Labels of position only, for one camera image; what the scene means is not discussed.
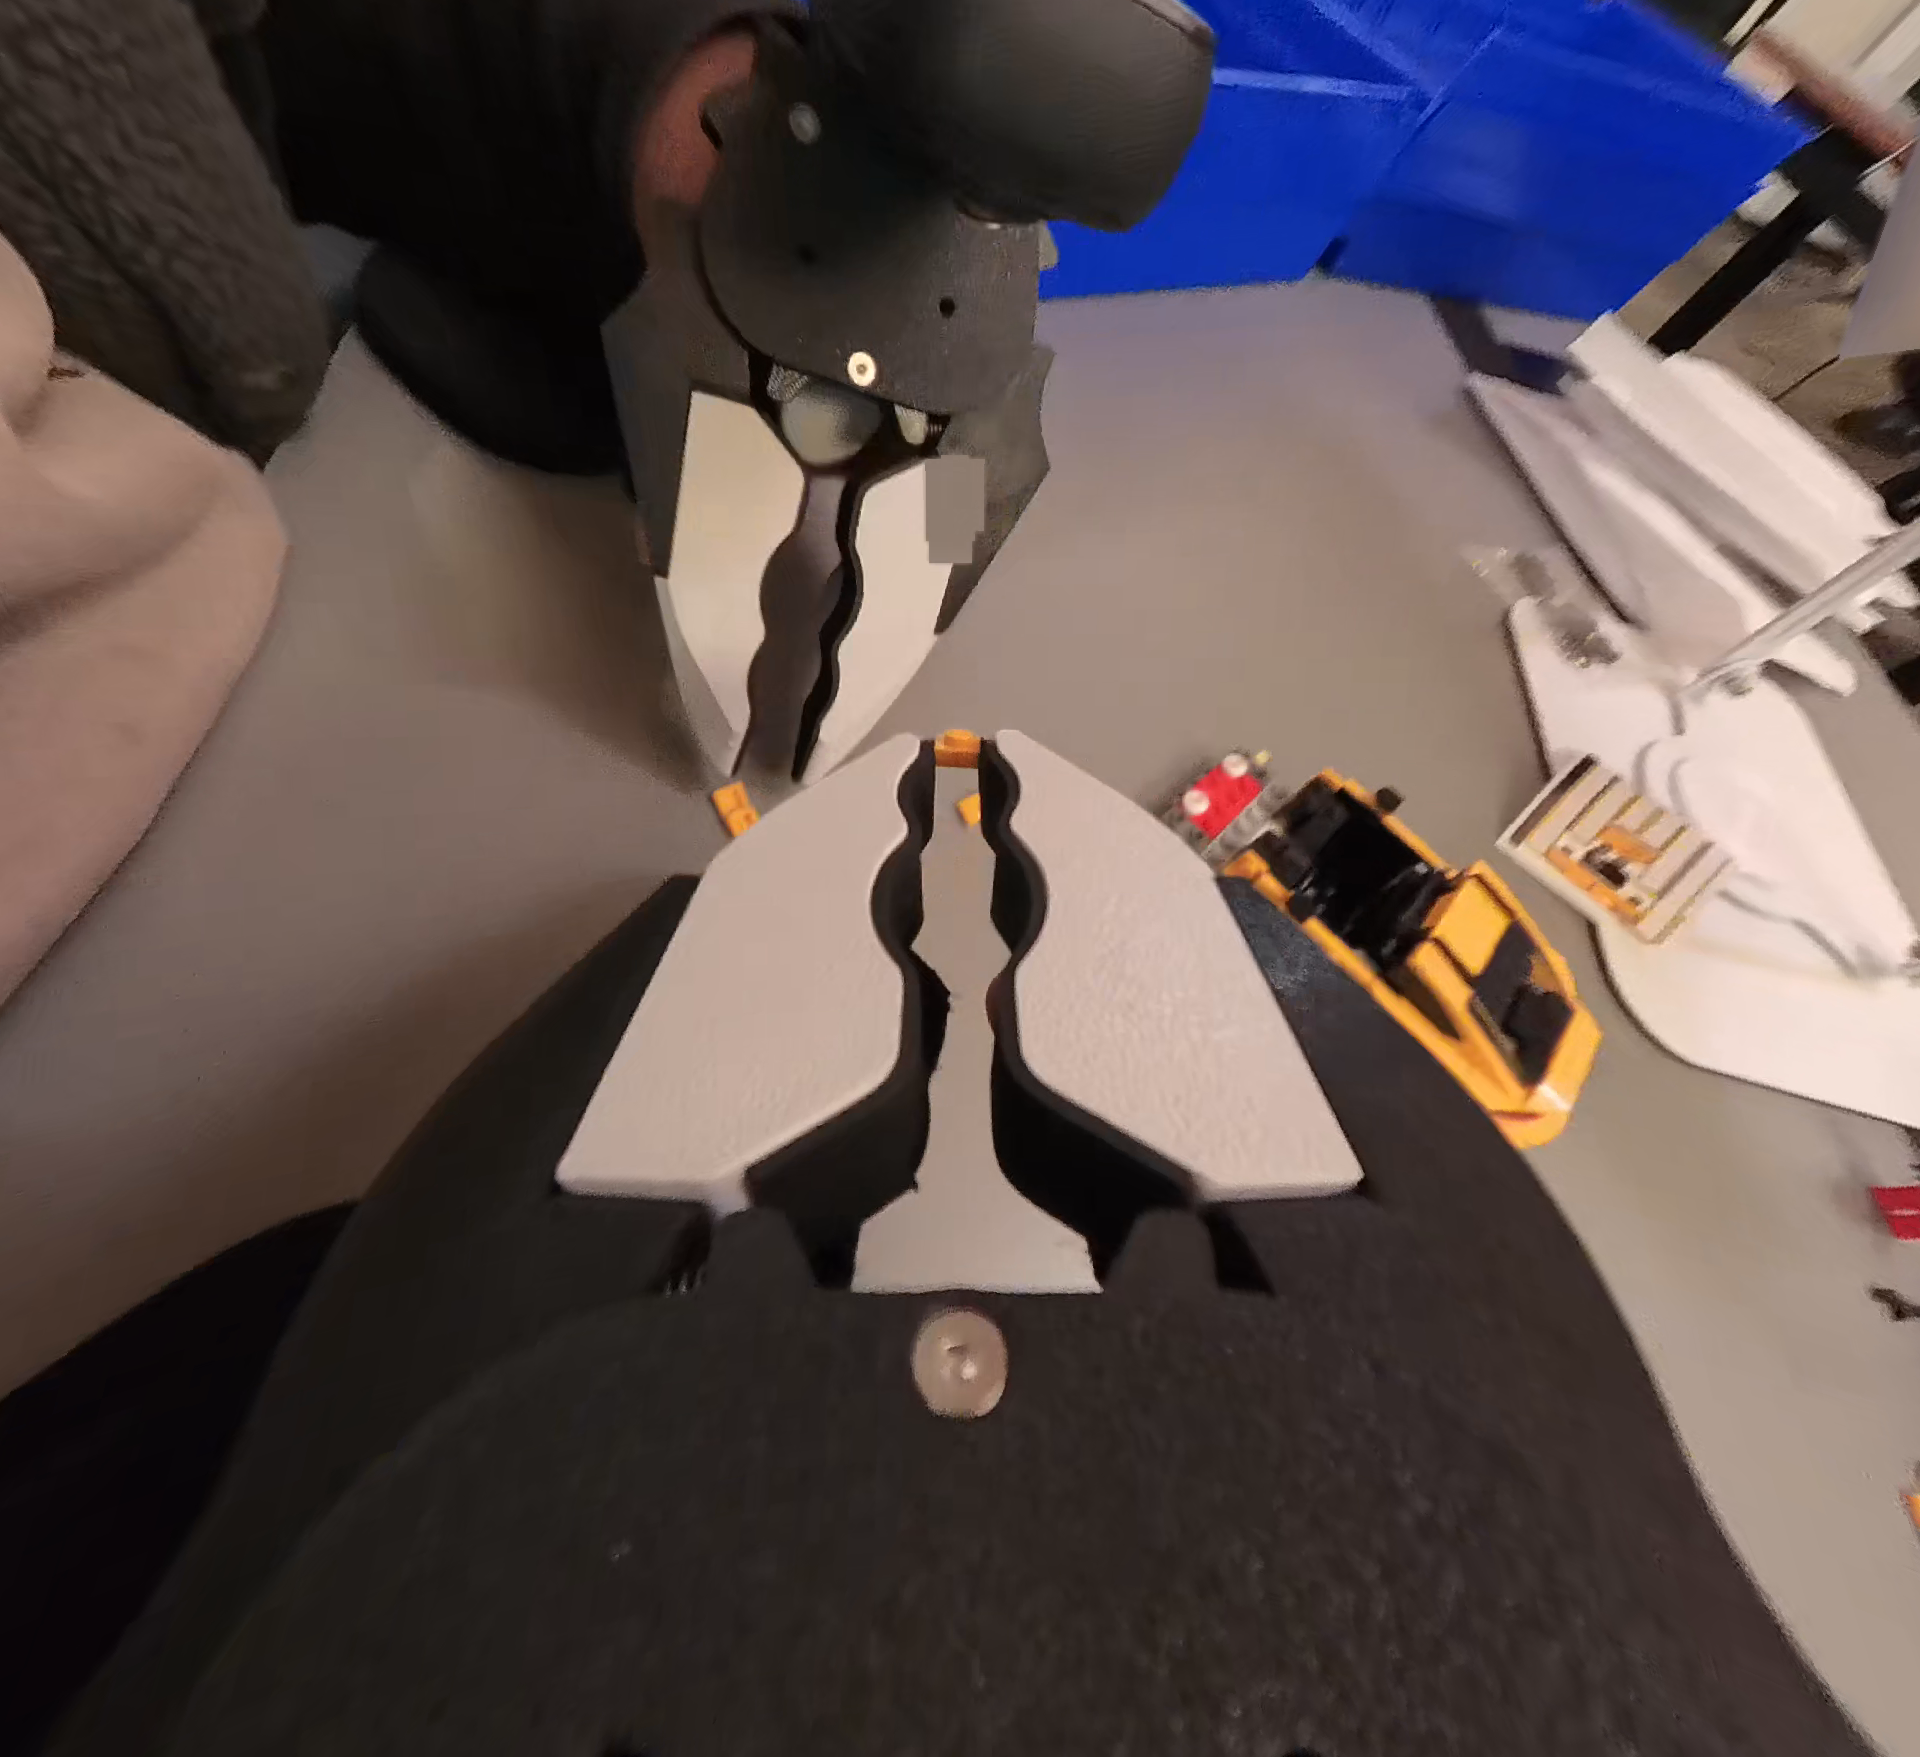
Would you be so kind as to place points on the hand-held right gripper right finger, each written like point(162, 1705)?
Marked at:
point(1170, 1039)

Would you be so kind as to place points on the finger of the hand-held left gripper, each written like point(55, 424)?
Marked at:
point(883, 646)
point(713, 543)

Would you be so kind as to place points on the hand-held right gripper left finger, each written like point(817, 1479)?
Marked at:
point(753, 1039)

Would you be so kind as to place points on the orange curved lego piece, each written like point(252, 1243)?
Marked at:
point(734, 807)

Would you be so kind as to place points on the person's left forearm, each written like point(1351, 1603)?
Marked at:
point(478, 62)

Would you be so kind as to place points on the yellow lego car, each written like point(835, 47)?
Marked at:
point(1439, 934)

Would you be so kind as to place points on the lego sticker sheet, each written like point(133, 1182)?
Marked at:
point(1612, 850)

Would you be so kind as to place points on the person's left hand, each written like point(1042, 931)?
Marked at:
point(685, 151)

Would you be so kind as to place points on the white stand with metal poles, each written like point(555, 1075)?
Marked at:
point(1772, 1009)

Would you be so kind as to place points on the beige shirt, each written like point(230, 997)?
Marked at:
point(107, 619)

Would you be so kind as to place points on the white paper scrap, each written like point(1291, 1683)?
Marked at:
point(1725, 483)

